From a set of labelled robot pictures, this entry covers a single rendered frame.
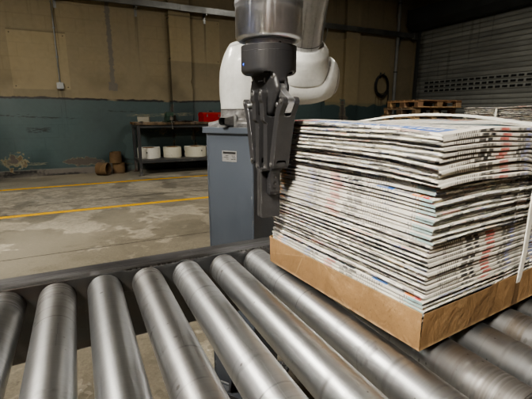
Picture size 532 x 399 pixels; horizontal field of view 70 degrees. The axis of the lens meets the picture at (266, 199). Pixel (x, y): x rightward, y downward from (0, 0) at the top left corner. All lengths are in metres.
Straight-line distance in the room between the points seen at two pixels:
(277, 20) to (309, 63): 0.73
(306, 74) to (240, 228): 0.54
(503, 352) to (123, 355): 0.40
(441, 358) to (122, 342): 0.34
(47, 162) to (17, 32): 2.07
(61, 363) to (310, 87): 1.05
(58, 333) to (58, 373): 0.07
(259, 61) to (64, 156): 7.05
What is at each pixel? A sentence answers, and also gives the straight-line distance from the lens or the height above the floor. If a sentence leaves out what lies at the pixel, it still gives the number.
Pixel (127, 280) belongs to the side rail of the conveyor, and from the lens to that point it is 0.66.
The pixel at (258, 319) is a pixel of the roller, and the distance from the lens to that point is 0.51.
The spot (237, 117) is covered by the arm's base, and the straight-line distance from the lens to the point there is 1.25.
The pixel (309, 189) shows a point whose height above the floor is 0.94.
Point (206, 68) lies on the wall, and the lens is 7.87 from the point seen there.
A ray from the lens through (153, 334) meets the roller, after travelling 0.50.
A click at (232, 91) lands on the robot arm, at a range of 1.26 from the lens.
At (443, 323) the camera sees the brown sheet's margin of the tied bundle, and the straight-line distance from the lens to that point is 0.46.
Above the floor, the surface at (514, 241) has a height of 0.89.
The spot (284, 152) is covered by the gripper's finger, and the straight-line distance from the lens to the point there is 0.51.
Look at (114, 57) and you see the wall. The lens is 7.55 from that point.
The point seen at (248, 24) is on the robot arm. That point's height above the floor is 1.15.
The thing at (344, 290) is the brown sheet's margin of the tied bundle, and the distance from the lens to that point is 0.49.
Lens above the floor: 1.04
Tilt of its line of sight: 13 degrees down
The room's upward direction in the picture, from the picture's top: straight up
